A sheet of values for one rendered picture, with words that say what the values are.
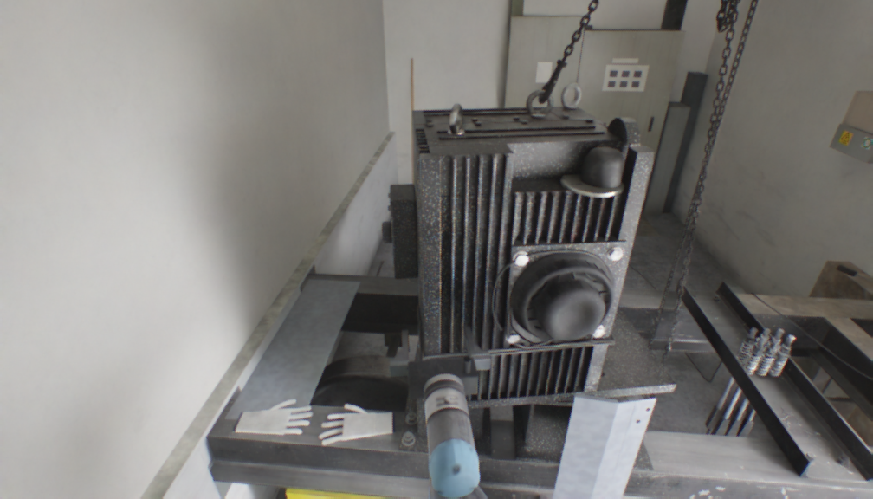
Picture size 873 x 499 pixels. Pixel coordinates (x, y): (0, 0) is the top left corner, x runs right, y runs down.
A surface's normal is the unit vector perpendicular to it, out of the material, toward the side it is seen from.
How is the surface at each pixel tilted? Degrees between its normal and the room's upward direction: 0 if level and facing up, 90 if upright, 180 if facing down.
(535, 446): 0
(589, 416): 90
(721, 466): 0
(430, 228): 90
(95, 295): 90
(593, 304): 90
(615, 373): 0
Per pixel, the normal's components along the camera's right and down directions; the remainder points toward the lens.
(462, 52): -0.09, 0.47
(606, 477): 0.14, 0.47
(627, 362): 0.00, -0.88
